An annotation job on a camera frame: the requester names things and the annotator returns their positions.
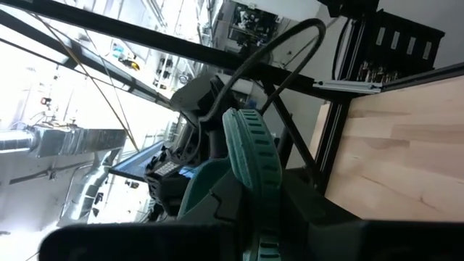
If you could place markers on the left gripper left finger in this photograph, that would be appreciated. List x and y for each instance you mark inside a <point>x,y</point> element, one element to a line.
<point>145,243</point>

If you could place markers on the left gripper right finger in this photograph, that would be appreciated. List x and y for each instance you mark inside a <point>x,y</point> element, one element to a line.
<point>362,243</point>

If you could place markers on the teal green rubber slide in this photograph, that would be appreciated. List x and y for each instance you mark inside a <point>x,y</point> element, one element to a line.
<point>253,145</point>

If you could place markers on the blue-screen tablet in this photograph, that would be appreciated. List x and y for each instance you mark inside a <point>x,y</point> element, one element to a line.
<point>137,163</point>

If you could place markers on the black equipment rack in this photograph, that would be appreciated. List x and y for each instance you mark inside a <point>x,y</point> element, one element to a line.
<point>398,43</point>

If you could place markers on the black aluminium rig frame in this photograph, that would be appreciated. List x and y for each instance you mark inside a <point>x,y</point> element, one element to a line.
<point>145,36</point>

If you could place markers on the silver aluminium bracket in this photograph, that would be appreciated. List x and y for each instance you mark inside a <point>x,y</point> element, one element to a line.
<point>348,87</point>

